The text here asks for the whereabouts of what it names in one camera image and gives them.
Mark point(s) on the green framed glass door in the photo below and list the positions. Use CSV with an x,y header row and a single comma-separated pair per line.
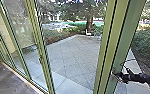
x,y
127,40
104,50

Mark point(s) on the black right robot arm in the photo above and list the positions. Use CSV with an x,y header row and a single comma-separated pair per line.
x,y
149,80

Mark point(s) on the green shrub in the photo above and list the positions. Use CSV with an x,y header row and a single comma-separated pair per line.
x,y
147,41

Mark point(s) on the white garden bench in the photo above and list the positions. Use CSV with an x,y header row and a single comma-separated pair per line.
x,y
88,32

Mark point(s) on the large tree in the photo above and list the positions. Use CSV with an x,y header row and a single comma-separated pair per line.
x,y
89,21

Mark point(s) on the long green hedge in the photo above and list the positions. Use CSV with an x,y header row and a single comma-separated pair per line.
x,y
62,33

